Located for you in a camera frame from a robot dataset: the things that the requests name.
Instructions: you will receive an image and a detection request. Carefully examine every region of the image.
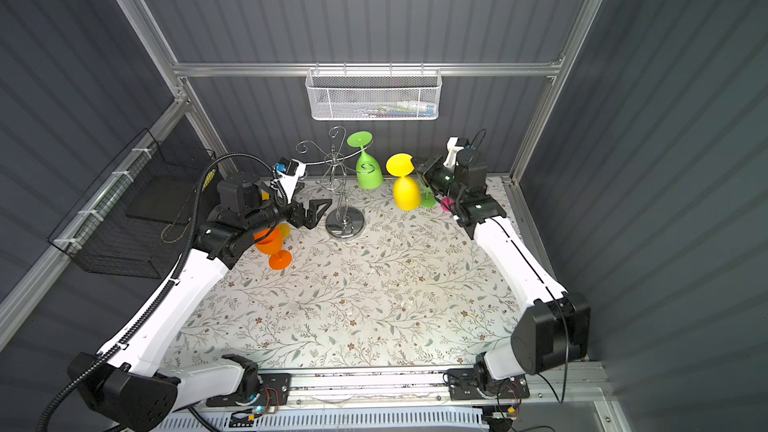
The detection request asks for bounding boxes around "orange wine glass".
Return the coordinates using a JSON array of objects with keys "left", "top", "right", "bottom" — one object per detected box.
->
[{"left": 253, "top": 226, "right": 293, "bottom": 271}]

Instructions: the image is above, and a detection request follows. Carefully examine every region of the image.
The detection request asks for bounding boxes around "yellow wine glass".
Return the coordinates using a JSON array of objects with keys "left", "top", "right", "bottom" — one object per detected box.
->
[
  {"left": 278, "top": 222, "right": 291, "bottom": 239},
  {"left": 385, "top": 153, "right": 421, "bottom": 211}
]

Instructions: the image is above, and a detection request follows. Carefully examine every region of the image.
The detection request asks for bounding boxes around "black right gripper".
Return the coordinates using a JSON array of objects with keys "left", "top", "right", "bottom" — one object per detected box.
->
[{"left": 412, "top": 155, "right": 463, "bottom": 207}]

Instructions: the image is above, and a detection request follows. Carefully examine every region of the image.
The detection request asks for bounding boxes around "black corrugated cable conduit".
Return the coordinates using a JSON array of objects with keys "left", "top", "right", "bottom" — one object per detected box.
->
[{"left": 35, "top": 152, "right": 277, "bottom": 432}]

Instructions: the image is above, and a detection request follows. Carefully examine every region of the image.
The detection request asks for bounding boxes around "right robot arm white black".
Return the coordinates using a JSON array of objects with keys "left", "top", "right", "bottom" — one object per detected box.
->
[{"left": 412, "top": 149, "right": 591, "bottom": 381}]

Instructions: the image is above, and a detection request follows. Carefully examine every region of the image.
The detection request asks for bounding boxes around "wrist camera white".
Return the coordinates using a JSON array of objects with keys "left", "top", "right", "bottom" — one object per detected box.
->
[
  {"left": 443, "top": 136, "right": 470, "bottom": 172},
  {"left": 273, "top": 157, "right": 306, "bottom": 203}
]

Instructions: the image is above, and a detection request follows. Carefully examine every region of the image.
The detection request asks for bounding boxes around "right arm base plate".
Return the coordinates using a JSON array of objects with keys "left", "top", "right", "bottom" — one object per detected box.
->
[{"left": 442, "top": 367, "right": 530, "bottom": 401}]

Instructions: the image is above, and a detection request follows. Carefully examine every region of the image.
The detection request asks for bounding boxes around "black wire basket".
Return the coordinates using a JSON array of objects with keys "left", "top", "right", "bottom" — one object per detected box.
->
[{"left": 48, "top": 129, "right": 216, "bottom": 279}]

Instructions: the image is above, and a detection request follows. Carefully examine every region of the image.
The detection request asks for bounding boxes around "white wire mesh basket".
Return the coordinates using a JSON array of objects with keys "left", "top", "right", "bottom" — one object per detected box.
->
[{"left": 305, "top": 68, "right": 443, "bottom": 121}]

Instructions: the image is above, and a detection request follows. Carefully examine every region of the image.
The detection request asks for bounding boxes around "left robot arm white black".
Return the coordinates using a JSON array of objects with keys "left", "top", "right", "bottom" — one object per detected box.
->
[{"left": 55, "top": 171, "right": 332, "bottom": 431}]

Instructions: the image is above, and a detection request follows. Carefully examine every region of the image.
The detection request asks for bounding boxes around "white vented cable duct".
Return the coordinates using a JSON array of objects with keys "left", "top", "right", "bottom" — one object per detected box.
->
[{"left": 155, "top": 406, "right": 490, "bottom": 432}]

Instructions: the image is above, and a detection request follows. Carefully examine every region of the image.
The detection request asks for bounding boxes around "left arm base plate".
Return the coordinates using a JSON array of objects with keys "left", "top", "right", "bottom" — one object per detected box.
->
[{"left": 205, "top": 373, "right": 292, "bottom": 408}]

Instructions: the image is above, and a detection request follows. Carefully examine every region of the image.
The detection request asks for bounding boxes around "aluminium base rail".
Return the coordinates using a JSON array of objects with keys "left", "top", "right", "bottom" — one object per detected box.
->
[{"left": 128, "top": 362, "right": 610, "bottom": 409}]

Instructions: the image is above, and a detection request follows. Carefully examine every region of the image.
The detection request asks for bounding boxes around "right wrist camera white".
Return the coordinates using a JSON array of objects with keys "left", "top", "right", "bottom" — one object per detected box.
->
[{"left": 443, "top": 136, "right": 470, "bottom": 172}]

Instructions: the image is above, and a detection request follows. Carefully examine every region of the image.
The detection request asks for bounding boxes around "green wine glass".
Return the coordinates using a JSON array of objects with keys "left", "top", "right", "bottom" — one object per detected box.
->
[
  {"left": 347, "top": 131, "right": 383, "bottom": 190},
  {"left": 420, "top": 186, "right": 437, "bottom": 209}
]

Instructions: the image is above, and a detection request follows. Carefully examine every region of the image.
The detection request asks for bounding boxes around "chrome wine glass rack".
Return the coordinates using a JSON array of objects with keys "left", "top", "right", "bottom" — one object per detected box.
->
[{"left": 296, "top": 125, "right": 373, "bottom": 239}]

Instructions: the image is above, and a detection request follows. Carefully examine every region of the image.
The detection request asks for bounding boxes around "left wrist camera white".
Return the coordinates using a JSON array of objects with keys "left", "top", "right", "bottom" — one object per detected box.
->
[{"left": 273, "top": 157, "right": 306, "bottom": 203}]

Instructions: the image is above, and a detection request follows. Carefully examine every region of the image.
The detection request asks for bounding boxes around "yellow marker in basket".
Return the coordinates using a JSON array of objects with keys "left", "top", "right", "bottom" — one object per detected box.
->
[{"left": 202, "top": 169, "right": 216, "bottom": 190}]

